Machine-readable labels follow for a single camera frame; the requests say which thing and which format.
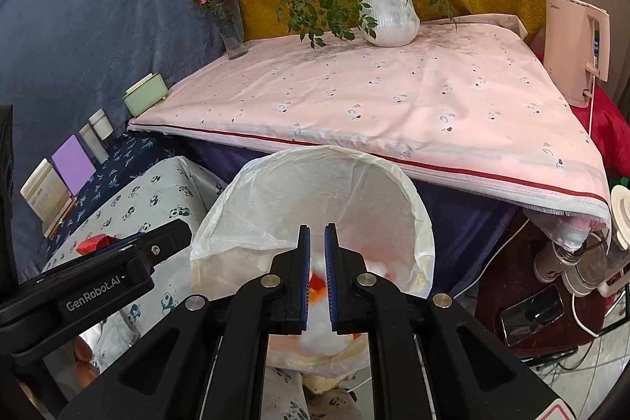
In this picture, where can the pink electric kettle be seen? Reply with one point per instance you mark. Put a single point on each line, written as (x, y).
(571, 51)

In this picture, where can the pale green box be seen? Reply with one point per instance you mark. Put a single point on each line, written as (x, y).
(145, 97)

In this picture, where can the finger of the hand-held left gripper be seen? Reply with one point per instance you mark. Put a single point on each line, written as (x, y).
(157, 243)

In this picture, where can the brown edged book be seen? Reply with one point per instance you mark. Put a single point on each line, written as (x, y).
(60, 218)

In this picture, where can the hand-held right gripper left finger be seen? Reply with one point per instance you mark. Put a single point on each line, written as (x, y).
(305, 282)

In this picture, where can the cream printed box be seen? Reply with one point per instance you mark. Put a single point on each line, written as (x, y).
(44, 191)

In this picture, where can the dark purple cloth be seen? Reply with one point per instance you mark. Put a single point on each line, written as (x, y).
(467, 233)

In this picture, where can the navy leaf print cloth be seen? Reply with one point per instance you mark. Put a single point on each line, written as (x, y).
(118, 169)

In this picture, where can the white round disc stand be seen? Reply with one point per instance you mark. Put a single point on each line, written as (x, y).
(621, 216)

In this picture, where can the person's left hand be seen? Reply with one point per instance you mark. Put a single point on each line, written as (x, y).
(86, 358)

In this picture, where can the panda print cloth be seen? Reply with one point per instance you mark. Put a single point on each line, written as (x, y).
(152, 208)

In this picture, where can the black smartphone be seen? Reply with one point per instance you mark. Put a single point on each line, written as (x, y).
(531, 315)

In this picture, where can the dark maroon cloth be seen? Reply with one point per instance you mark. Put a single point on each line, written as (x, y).
(512, 262)

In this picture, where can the red paper packet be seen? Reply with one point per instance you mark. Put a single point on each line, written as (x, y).
(96, 245)

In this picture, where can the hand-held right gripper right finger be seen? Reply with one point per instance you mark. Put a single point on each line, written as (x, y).
(332, 282)

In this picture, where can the glass vase with pink flowers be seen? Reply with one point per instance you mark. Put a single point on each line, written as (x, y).
(231, 31)

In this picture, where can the red cloth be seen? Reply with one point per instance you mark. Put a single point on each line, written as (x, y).
(613, 134)

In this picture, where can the white and pink tube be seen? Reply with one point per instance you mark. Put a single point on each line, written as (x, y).
(93, 144)

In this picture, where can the purple box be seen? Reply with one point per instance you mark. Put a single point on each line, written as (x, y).
(74, 164)

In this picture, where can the orange red wrapper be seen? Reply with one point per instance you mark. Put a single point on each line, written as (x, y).
(317, 288)

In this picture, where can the pink printed table cloth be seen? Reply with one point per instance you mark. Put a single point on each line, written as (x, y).
(393, 105)

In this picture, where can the white plastic trash bag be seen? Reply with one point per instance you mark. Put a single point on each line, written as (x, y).
(295, 198)

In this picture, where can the blue grey backdrop cloth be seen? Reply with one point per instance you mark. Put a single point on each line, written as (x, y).
(98, 31)

